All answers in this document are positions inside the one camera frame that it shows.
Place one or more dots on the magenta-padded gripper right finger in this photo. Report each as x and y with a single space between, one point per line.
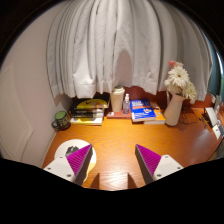
150 160

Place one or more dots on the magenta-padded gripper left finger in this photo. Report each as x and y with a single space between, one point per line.
78 160

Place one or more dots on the grey black computer mouse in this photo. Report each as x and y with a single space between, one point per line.
71 150

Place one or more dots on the round white printed mouse pad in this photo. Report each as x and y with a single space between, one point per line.
61 149

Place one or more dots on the yellow white book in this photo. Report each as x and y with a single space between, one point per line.
86 121

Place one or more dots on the green dark mug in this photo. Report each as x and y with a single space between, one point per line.
62 120

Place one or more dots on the blue book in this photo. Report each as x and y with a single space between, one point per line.
142 110

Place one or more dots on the white ceramic vase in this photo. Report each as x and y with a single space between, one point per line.
173 111

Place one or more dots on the flat red notebook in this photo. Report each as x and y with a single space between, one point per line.
116 115

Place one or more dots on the clear spray bottle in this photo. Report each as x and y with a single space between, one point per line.
126 106

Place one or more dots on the black pen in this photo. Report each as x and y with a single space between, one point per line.
203 122

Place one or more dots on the cream white tumbler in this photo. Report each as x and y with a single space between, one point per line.
117 100

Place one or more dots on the white notepad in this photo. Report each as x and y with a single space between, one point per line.
218 131

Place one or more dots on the white laptop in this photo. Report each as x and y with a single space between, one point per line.
211 116

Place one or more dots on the white flower bouquet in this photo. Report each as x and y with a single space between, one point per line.
180 78

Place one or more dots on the white curtain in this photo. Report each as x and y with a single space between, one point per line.
116 46

